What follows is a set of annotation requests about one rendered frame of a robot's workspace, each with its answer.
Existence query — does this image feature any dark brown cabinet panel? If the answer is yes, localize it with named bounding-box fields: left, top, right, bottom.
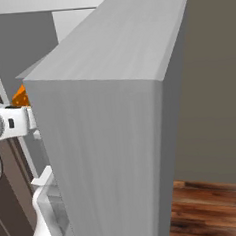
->
left=0, top=58, right=43, bottom=236

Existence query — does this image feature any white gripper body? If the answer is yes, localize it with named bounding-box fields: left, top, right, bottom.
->
left=26, top=105, right=39, bottom=131

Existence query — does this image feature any grey fridge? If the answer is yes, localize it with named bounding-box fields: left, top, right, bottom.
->
left=0, top=0, right=132, bottom=182

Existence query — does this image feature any orange cheese wedge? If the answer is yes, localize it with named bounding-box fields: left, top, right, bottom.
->
left=10, top=83, right=31, bottom=109

